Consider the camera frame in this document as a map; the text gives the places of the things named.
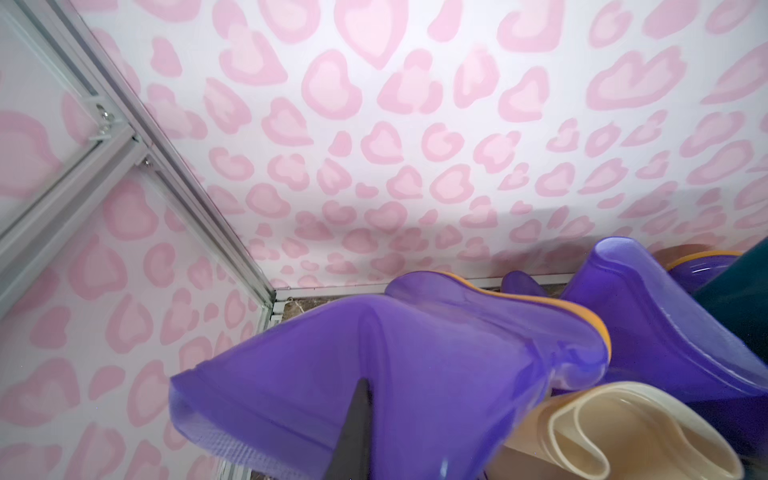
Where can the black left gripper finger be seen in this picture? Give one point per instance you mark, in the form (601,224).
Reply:
(351,457)

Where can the purple rain boot lying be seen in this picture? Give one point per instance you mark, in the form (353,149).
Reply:
(660,335)

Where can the aluminium corner frame post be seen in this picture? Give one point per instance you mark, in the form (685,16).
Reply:
(71,131)

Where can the dark green rain boot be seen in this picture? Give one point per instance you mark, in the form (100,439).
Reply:
(737,298)

